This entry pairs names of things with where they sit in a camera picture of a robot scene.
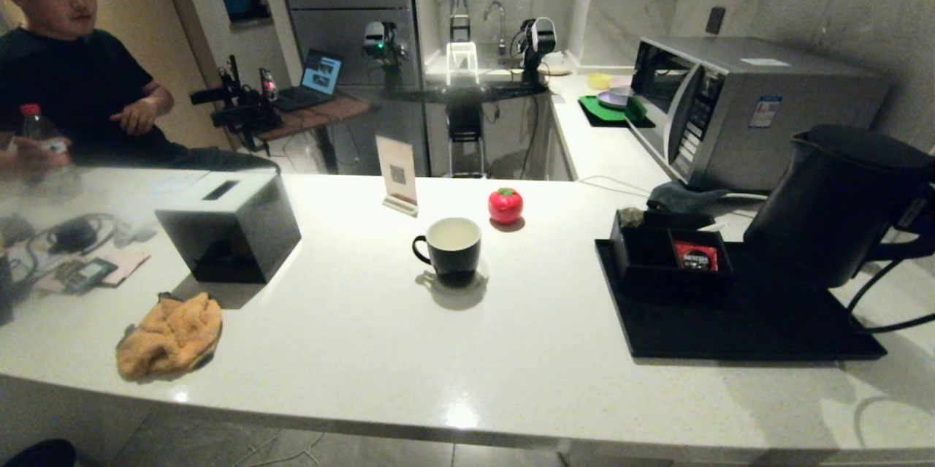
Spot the QR code sign stand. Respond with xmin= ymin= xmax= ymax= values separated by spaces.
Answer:
xmin=375 ymin=136 xmax=419 ymax=219

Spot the black rectangular tray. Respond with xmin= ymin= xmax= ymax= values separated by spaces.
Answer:
xmin=593 ymin=239 xmax=886 ymax=362

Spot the black compartment organizer box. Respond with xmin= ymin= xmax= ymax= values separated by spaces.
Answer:
xmin=611 ymin=208 xmax=736 ymax=294

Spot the red tomato-shaped timer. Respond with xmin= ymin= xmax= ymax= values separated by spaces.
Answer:
xmin=487 ymin=188 xmax=523 ymax=225

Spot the orange crumpled cloth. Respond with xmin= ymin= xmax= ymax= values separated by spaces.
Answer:
xmin=116 ymin=292 xmax=224 ymax=381

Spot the robot torso column lit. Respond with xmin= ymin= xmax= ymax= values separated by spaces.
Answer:
xmin=444 ymin=0 xmax=488 ymax=180

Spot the red coffee sachet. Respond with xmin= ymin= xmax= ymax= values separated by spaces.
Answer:
xmin=673 ymin=241 xmax=721 ymax=273

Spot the chrome kitchen faucet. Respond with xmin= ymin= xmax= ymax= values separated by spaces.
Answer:
xmin=482 ymin=1 xmax=508 ymax=57

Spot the green silicone mat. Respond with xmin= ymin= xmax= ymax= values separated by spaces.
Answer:
xmin=576 ymin=95 xmax=655 ymax=129

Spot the black electric kettle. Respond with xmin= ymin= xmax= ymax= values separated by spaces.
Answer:
xmin=744 ymin=125 xmax=935 ymax=289

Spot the thin white cable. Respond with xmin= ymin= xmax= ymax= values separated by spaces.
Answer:
xmin=576 ymin=176 xmax=651 ymax=197

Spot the pink paper card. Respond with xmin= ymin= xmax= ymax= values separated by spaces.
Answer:
xmin=102 ymin=251 xmax=152 ymax=285

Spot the black mug white inside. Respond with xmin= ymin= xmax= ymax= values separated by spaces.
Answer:
xmin=411 ymin=217 xmax=482 ymax=285

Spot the open black laptop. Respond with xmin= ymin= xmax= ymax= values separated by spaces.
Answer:
xmin=272 ymin=50 xmax=344 ymax=113

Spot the brown wooden desk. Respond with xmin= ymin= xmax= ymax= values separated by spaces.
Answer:
xmin=252 ymin=94 xmax=373 ymax=175

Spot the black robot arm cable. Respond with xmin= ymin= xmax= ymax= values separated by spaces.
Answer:
xmin=847 ymin=255 xmax=935 ymax=334

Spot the clear bottle red cap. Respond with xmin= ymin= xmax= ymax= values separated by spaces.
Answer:
xmin=16 ymin=103 xmax=72 ymax=177

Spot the person in black shirt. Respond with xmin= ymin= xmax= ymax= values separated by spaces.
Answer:
xmin=0 ymin=0 xmax=282 ymax=174

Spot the silver microwave oven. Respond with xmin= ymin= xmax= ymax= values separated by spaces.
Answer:
xmin=628 ymin=36 xmax=890 ymax=192

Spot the black tissue box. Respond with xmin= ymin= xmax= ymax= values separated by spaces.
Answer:
xmin=155 ymin=172 xmax=302 ymax=285

